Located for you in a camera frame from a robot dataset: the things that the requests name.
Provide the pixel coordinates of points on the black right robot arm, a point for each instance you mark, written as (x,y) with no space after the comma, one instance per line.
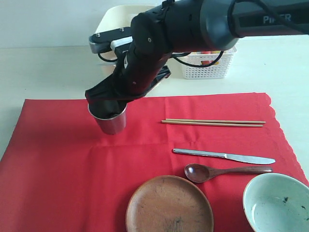
(182,27)

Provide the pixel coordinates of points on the red sausage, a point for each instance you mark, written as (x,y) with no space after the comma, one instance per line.
(206,57)

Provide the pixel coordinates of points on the yellow lemon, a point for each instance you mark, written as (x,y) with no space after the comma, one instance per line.
(220,55)

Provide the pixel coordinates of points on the pale green ceramic bowl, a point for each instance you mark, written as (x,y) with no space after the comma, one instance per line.
(276,203)

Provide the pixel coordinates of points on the silver table knife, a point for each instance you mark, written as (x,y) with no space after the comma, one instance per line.
(234,157)

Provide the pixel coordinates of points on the stainless steel cup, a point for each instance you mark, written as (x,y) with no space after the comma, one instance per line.
(112,125)

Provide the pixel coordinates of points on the red table cloth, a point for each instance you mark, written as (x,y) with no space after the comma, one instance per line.
(60,173)

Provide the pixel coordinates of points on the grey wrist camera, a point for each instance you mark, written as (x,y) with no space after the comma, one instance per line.
(103,42)

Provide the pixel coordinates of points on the dark wooden spoon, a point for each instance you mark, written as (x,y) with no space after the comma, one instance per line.
(198,173)

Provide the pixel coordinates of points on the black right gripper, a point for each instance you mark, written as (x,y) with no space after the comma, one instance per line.
(138,74)

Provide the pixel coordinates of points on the cream plastic bin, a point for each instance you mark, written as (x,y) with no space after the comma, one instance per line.
(115,18)

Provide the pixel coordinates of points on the brown wooden plate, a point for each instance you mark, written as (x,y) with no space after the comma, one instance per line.
(169,203)

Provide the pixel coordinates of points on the white perforated plastic basket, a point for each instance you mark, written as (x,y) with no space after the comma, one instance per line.
(212,72)

